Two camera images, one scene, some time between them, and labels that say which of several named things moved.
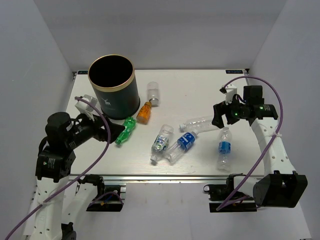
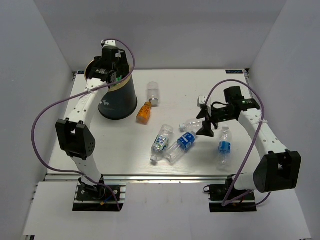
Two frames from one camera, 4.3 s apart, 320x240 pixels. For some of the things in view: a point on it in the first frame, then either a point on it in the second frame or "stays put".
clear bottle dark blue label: (185, 142) stays put
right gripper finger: (219, 110) to (204, 113)
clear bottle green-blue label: (161, 143) stays put
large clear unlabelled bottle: (199, 124) stays put
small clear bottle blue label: (224, 150) stays put
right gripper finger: (230, 120) to (206, 130)
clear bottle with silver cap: (152, 92) stays put
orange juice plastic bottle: (144, 113) stays put
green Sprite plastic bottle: (129, 124) to (119, 79)
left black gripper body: (88, 128) to (97, 59)
